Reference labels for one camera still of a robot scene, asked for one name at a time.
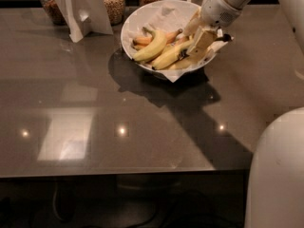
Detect middle small yellow banana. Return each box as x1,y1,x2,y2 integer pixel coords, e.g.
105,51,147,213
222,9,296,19
162,36,189,53

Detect bottom yellow banana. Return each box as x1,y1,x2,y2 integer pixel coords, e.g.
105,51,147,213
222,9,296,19
167,57,198,70

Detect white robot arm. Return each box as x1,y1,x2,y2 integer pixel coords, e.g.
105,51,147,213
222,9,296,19
185,0,304,228

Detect left glass nut jar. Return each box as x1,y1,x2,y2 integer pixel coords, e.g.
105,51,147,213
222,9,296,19
39,0,66,26

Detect left curved yellow banana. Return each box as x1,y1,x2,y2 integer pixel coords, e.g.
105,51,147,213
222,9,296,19
132,27,167,62

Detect long front yellow banana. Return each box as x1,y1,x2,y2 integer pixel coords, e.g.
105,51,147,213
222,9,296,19
151,33,233,71

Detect back orange-yellow banana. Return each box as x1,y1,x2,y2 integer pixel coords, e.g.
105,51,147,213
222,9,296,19
133,28,182,46

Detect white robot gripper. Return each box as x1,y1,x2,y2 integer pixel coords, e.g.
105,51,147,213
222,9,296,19
183,0,241,59

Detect left white card stand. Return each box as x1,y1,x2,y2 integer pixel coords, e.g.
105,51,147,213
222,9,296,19
55,0,113,43

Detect middle glass cereal jar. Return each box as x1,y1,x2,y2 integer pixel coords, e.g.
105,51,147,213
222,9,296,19
104,0,125,26

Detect white ceramic bowl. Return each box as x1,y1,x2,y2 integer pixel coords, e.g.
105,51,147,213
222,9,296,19
120,0,223,81

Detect white paper liner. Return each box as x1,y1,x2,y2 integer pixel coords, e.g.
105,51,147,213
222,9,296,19
122,5,235,84

